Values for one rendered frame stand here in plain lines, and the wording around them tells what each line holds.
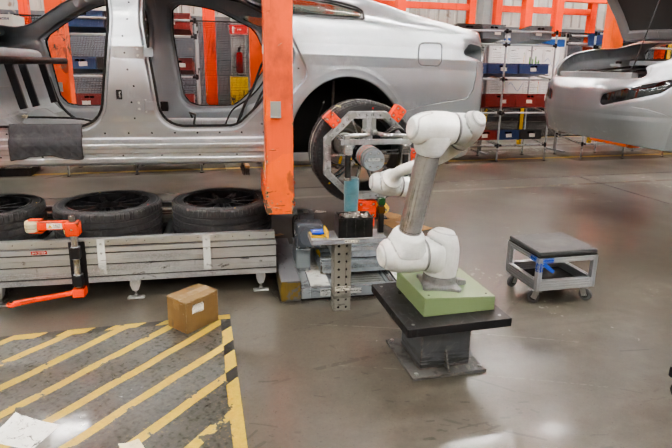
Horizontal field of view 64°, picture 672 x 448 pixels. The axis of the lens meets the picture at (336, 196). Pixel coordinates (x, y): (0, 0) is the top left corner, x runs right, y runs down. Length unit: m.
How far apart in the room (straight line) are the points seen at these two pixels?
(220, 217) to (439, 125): 1.70
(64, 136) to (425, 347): 2.54
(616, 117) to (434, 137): 3.08
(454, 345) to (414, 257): 0.49
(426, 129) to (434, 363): 1.12
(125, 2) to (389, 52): 1.70
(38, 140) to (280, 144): 1.55
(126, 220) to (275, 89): 1.23
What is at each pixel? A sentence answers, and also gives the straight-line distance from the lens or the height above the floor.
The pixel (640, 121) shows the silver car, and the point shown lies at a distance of 5.02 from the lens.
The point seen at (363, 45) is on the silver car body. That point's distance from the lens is 3.69.
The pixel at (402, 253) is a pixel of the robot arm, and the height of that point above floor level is 0.59.
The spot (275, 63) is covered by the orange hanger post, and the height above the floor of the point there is 1.39.
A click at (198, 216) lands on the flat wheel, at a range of 3.42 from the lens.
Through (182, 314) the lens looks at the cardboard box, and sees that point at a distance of 2.98.
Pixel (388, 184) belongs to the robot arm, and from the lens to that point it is 2.59.
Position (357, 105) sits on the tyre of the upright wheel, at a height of 1.15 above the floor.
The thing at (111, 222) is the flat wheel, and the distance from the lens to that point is 3.48.
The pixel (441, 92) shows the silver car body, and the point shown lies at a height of 1.21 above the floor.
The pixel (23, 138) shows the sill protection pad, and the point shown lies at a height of 0.92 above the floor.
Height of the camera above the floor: 1.39
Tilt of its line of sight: 14 degrees down
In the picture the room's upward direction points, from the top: 1 degrees clockwise
